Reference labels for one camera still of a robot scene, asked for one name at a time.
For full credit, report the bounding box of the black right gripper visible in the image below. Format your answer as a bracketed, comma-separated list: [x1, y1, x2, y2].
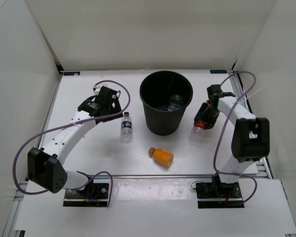
[194, 102, 221, 130]

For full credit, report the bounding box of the red label water bottle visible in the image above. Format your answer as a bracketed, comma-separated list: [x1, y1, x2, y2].
[190, 100, 209, 142]

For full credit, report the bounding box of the clear Pepsi bottle black cap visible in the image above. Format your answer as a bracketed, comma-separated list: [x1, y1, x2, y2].
[120, 112, 132, 142]

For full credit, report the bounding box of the clear unlabelled plastic bottle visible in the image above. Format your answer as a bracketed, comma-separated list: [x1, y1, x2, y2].
[168, 94, 185, 112]

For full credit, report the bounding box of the clear bottle blue orange label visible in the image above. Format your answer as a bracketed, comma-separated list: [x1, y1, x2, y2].
[155, 105, 170, 112]

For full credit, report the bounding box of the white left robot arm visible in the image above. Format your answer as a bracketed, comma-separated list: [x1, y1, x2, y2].
[28, 85, 122, 198]

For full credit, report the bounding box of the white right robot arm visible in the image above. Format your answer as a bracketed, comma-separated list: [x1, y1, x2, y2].
[192, 84, 269, 198]

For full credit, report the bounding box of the black plastic waste bin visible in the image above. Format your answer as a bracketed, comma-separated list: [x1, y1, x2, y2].
[140, 71, 193, 136]

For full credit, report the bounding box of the orange juice bottle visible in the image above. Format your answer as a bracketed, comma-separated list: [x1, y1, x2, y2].
[148, 147, 174, 166]

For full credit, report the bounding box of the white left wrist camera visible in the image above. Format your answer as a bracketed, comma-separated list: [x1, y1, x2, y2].
[93, 85, 103, 96]

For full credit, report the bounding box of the aluminium frame rail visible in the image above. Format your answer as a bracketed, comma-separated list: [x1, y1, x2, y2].
[93, 172, 222, 179]

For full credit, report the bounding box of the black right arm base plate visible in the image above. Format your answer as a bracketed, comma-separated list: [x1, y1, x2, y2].
[190, 176, 244, 209]

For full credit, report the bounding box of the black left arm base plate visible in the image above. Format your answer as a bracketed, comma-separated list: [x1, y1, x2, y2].
[63, 177, 111, 207]

